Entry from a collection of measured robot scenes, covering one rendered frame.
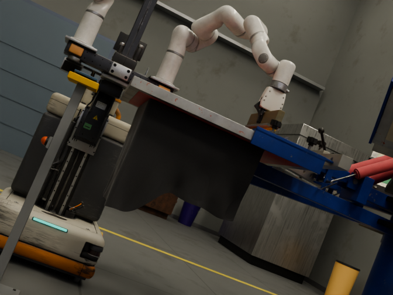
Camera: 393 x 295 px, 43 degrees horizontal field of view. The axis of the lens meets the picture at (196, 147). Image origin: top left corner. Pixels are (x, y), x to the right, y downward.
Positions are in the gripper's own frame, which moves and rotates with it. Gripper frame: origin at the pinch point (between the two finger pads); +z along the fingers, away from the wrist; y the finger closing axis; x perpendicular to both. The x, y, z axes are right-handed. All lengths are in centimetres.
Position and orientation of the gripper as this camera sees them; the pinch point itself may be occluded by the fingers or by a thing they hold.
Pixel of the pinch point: (263, 122)
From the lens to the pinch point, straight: 220.2
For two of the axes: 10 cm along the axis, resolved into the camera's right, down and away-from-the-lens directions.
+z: -4.0, 9.1, -0.7
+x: 2.1, 0.1, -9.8
